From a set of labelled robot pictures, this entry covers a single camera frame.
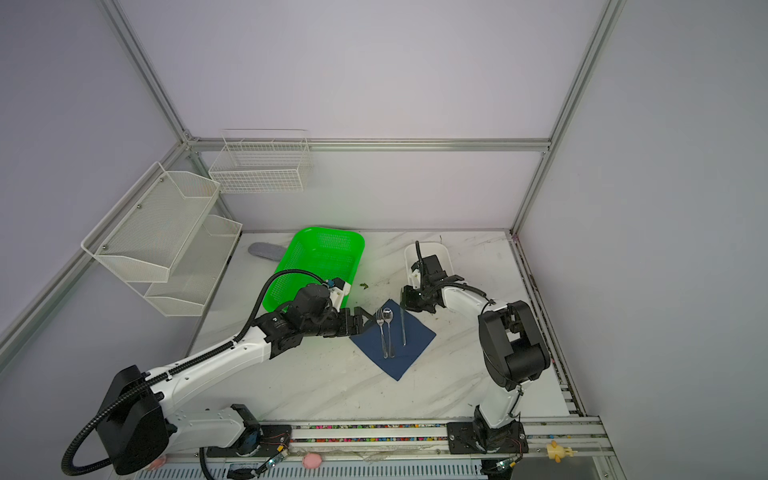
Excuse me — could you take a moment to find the white rectangular tray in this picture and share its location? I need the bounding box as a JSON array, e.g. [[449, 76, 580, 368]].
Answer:
[[404, 242, 454, 289]]

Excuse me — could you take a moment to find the white mesh two-tier shelf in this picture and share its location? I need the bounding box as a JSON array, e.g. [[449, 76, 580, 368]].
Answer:
[[81, 163, 242, 317]]

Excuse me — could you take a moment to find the dark blue paper napkin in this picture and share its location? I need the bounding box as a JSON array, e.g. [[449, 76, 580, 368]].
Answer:
[[351, 299, 436, 381]]

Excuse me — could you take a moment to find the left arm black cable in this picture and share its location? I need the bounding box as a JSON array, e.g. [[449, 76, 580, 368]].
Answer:
[[61, 268, 328, 477]]

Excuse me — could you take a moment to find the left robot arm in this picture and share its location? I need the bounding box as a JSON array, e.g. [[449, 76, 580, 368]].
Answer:
[[96, 278, 375, 475]]

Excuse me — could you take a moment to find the aluminium frame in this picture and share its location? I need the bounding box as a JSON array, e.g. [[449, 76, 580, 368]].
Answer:
[[1, 1, 626, 376]]

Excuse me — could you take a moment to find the white wire basket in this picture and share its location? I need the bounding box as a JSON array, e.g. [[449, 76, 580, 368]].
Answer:
[[209, 129, 313, 194]]

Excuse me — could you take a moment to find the silver knife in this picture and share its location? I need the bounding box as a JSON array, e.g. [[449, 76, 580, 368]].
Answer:
[[400, 305, 407, 346]]

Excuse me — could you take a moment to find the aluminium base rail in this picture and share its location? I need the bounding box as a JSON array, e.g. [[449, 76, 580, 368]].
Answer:
[[133, 417, 625, 479]]

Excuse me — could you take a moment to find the yellow toy figure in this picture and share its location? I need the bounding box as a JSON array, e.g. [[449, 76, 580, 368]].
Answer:
[[546, 440, 576, 463]]

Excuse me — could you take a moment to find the pink green toy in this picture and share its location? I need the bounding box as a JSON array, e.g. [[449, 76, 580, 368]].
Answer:
[[146, 455, 167, 471]]

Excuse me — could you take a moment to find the silver fork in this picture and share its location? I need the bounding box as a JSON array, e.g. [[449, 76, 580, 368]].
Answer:
[[375, 310, 389, 359]]

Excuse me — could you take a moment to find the grey oval pouch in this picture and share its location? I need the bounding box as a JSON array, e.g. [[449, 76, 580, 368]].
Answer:
[[247, 242, 287, 262]]

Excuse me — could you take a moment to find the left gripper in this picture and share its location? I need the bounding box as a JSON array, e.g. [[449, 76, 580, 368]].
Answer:
[[304, 305, 376, 339]]

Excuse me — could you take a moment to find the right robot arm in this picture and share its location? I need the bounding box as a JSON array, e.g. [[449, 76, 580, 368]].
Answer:
[[401, 241, 552, 458]]

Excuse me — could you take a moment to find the silver spoon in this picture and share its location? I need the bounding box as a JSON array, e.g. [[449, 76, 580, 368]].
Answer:
[[382, 308, 395, 358]]

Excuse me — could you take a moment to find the pink toy ball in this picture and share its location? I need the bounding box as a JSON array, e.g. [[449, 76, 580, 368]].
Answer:
[[302, 453, 323, 470]]

